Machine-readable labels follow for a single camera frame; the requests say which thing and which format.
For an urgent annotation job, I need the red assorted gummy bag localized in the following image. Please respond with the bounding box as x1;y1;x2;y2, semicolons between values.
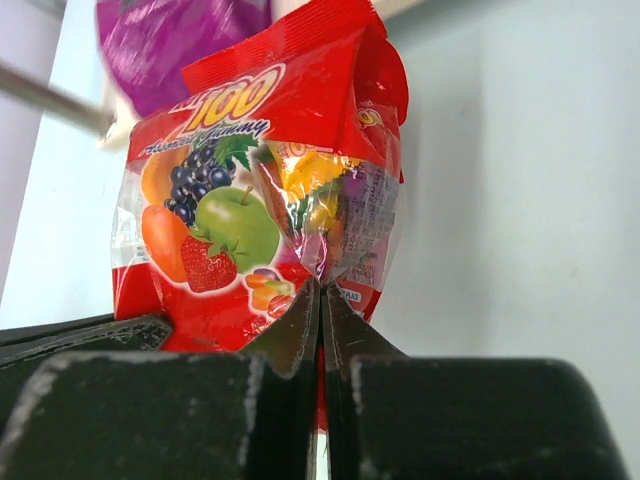
110;0;409;431

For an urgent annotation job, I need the purple grape gummy bag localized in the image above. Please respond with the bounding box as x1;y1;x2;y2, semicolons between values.
95;0;272;118

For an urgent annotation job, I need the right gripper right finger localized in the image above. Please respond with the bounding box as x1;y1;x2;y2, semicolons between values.
320;287;628;479

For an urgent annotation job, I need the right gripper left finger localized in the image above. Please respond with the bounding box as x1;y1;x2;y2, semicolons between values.
1;280;320;479

